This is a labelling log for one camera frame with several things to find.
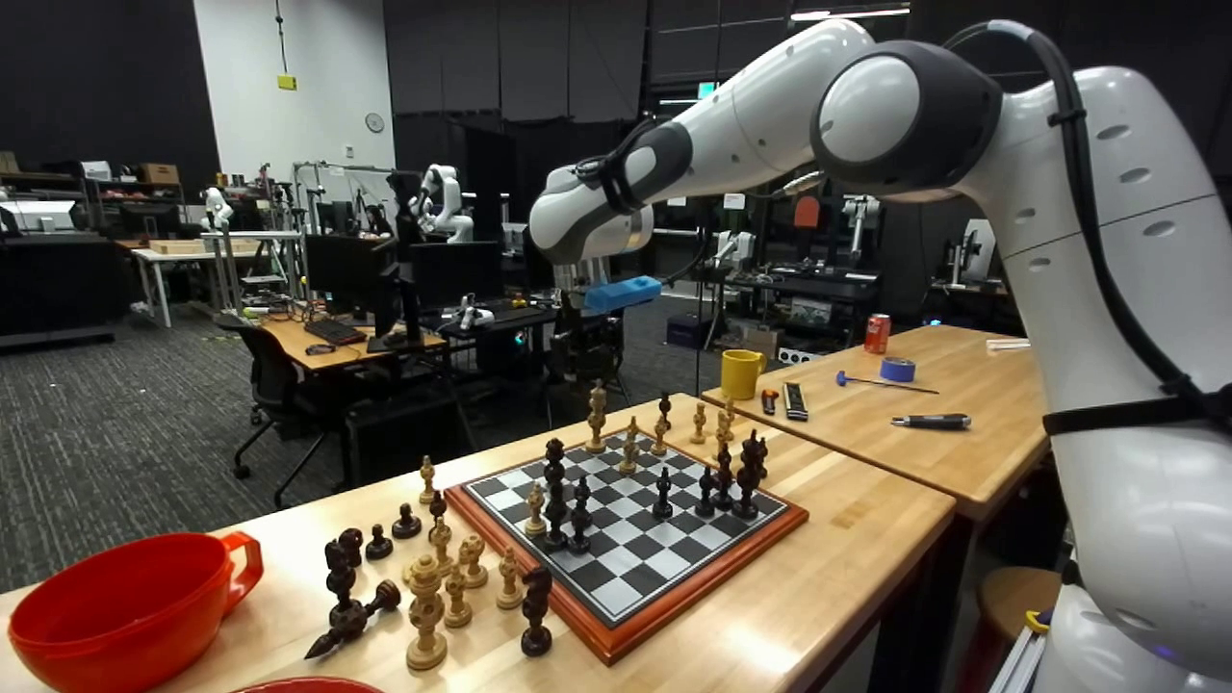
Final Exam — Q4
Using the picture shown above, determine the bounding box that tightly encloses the wooden framed chess board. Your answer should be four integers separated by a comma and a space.
444, 422, 814, 670

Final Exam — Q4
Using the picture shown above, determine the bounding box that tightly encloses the cluttered background workbench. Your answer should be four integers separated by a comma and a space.
709, 188, 987, 368

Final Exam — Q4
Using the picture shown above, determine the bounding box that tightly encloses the white work table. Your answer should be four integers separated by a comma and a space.
123, 231, 309, 331

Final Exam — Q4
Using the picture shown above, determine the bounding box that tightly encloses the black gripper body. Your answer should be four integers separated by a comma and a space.
552, 260, 621, 340

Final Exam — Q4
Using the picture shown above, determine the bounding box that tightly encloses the tall light wooden king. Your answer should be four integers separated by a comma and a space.
584, 376, 612, 454

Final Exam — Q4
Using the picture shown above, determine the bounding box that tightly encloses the black office chair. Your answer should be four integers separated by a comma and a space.
207, 309, 348, 510

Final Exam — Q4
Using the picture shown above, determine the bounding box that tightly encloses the wooden office desk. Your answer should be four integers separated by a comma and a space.
257, 313, 449, 376

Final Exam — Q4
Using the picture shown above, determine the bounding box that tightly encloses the long handled small tool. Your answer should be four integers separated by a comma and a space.
830, 364, 942, 400

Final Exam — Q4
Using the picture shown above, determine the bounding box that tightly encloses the black keyboard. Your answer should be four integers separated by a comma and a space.
299, 317, 372, 349

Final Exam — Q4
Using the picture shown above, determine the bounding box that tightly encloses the black long cabinet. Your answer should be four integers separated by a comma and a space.
0, 227, 135, 347

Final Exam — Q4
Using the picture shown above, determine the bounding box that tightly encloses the black marker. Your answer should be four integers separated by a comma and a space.
890, 409, 974, 435

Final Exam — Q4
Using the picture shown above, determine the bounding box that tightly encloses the black computer monitor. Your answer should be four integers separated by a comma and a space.
406, 240, 507, 317
299, 231, 389, 319

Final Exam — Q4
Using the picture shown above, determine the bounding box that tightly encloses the yellow cup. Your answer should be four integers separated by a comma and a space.
716, 347, 771, 409

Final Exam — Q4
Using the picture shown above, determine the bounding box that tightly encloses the orange cup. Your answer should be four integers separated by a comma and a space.
863, 309, 897, 356

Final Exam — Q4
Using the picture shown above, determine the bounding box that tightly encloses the red plastic mug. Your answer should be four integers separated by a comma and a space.
5, 526, 270, 693

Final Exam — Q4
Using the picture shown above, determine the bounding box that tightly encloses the wooden side table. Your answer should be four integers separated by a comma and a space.
700, 319, 1053, 522

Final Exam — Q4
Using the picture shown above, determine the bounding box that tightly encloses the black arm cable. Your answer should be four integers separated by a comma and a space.
942, 16, 1232, 419

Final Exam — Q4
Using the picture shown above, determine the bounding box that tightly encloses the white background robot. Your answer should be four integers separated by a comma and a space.
406, 156, 481, 251

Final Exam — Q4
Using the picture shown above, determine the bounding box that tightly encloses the round wooden stool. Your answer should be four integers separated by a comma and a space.
979, 563, 1069, 645

